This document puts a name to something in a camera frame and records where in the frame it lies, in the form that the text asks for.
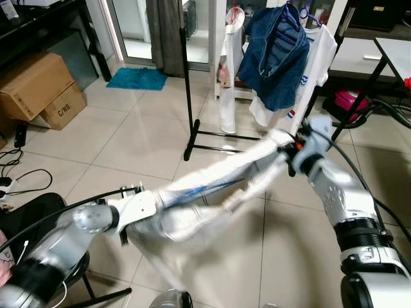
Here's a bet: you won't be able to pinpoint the large brown cardboard box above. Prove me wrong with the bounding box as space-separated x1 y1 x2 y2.
0 53 76 122

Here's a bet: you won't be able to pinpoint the grey curtain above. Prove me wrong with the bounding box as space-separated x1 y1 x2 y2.
146 0 188 77

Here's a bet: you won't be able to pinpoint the white table black legs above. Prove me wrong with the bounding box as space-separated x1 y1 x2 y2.
331 37 411 142

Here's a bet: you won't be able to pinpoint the black chair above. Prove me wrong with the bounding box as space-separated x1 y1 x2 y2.
0 192 133 308

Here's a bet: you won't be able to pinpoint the violet plastic hanger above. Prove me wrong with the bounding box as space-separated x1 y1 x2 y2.
281 2 322 30

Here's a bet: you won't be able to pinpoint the black desk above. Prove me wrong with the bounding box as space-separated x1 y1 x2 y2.
0 0 114 81

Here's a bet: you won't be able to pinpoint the white printed t-shirt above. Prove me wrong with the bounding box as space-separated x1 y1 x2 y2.
249 24 339 130

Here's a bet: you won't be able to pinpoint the grey computer tower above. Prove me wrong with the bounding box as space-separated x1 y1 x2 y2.
183 0 198 37

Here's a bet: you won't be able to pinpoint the blue denim garment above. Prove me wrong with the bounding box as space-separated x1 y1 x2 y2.
238 5 311 112

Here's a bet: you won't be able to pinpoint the black chrome clothes rack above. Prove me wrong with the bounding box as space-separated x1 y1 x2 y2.
179 0 351 162

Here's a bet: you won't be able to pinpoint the small printed cardboard box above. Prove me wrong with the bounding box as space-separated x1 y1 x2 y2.
40 82 88 132

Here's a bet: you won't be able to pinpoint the black power adapter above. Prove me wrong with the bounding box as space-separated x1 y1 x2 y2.
14 121 28 148

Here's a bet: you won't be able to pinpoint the white low cabinet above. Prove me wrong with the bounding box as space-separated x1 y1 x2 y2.
328 26 411 81

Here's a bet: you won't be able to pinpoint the teal floor mat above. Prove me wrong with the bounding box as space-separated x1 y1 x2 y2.
106 67 170 91

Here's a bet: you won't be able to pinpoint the black box device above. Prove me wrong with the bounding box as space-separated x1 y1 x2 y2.
350 0 407 32

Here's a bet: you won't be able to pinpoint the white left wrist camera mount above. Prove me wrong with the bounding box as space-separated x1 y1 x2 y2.
106 189 159 235

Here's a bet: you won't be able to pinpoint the magenta black appliance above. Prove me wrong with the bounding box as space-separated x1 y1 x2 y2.
321 89 381 126

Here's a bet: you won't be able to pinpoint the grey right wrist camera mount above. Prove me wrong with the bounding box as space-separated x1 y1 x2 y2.
290 115 335 178

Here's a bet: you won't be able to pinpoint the thick black floor cable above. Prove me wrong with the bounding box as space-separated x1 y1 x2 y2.
369 96 411 130

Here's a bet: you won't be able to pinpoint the thin black floor cable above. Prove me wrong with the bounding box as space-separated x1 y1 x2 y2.
0 148 54 201

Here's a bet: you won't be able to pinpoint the white framed glass door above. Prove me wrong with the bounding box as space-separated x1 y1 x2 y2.
103 0 225 69

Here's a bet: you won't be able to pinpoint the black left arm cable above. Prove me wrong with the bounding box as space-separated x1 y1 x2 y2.
0 185 143 254

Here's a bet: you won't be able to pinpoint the cream white garment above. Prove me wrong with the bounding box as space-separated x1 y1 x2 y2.
125 128 301 283

